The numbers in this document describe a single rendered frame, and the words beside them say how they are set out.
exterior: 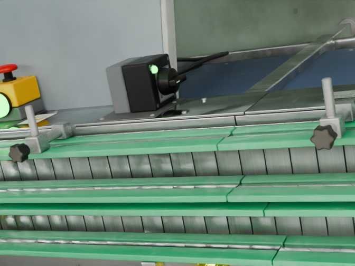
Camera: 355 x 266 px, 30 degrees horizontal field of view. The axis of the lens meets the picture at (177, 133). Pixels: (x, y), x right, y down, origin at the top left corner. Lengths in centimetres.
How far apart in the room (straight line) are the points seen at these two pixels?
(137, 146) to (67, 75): 33
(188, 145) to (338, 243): 25
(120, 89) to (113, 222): 22
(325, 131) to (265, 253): 24
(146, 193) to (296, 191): 23
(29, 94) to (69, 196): 28
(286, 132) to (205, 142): 11
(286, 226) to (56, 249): 38
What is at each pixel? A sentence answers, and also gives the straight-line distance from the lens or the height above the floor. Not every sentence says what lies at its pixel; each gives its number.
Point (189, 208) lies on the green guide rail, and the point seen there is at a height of 96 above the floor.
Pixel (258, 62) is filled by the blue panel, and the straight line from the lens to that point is 146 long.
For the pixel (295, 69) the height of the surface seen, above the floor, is 56.
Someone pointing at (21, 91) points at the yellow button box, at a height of 81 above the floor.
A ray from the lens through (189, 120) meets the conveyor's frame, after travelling 99.
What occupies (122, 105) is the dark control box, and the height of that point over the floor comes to 83.
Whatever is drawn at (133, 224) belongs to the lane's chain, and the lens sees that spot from 110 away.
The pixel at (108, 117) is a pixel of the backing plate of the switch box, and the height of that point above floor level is 85.
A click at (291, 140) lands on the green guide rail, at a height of 96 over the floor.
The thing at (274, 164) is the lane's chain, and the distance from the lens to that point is 96.
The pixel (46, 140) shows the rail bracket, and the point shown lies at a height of 95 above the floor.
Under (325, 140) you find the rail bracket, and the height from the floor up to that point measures 101.
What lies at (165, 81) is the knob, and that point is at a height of 82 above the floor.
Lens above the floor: 173
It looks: 58 degrees down
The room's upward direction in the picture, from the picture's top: 126 degrees counter-clockwise
